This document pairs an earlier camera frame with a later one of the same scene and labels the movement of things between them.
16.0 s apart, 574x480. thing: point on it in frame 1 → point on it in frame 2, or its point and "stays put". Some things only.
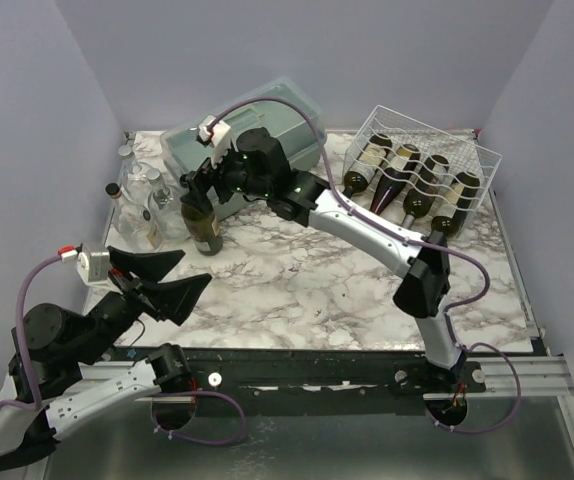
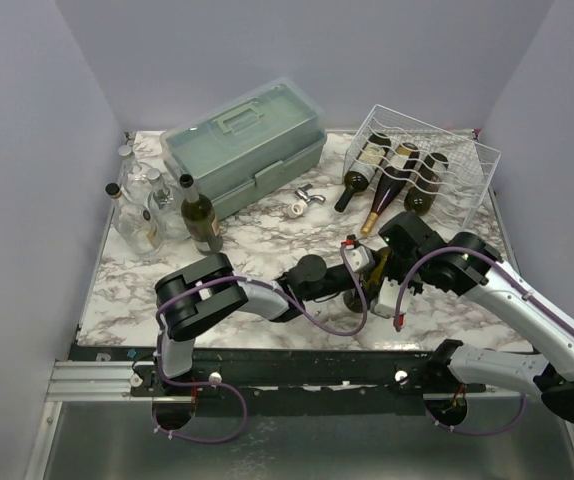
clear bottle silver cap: [168, 208] stays put
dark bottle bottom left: [367, 164] stays put
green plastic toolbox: [284, 108] stays put
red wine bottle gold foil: [396, 177] stays put
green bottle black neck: [464, 187] → [370, 283]
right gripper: [199, 181] → [392, 273]
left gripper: [167, 299] → [352, 283]
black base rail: [247, 382] stays put
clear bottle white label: [133, 224] stays put
